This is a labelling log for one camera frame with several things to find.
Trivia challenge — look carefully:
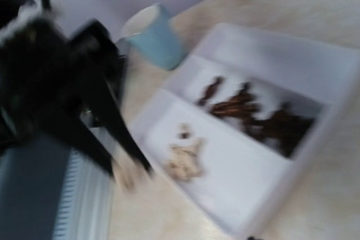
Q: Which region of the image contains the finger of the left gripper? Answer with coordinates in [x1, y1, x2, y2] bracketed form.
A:
[89, 78, 153, 175]
[64, 112, 114, 178]

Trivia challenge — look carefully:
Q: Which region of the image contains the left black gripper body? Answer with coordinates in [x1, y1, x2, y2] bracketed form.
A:
[1, 19, 126, 150]

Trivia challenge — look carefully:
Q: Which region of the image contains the white plastic tray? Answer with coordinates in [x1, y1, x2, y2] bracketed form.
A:
[131, 22, 359, 239]

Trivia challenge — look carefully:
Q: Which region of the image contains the white chess pieces pile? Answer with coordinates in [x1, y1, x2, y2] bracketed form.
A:
[164, 123, 205, 182]

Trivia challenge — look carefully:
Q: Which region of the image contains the dark chess pieces pile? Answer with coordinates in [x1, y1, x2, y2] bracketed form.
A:
[195, 75, 316, 159]

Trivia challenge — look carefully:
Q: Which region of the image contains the light blue pitcher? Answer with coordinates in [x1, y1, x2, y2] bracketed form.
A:
[121, 3, 186, 71]

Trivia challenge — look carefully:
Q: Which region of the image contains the aluminium front rail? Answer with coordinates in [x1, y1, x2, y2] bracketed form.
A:
[1, 135, 113, 239]

